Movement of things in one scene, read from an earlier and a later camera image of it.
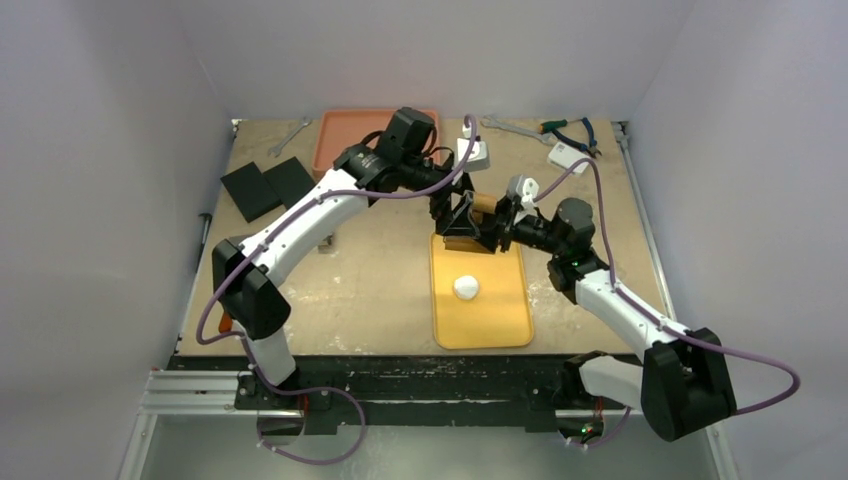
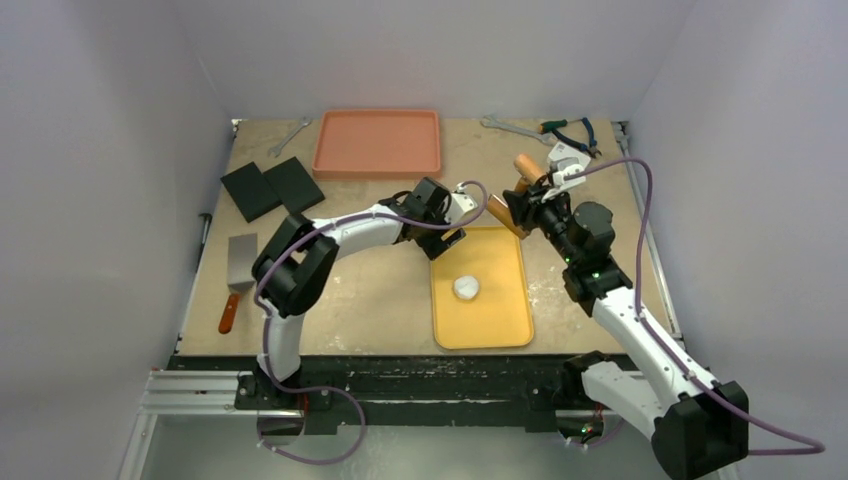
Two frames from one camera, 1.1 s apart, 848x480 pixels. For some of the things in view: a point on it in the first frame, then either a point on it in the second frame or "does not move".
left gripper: [441, 208] -> [434, 246]
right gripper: [504, 227] -> [526, 205]
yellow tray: [480, 300] does not move
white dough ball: [466, 287] does not move
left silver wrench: [277, 149] does not move
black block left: [251, 191] does not move
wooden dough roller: [481, 202] -> [529, 172]
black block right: [290, 180] does not move
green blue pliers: [550, 127] does not move
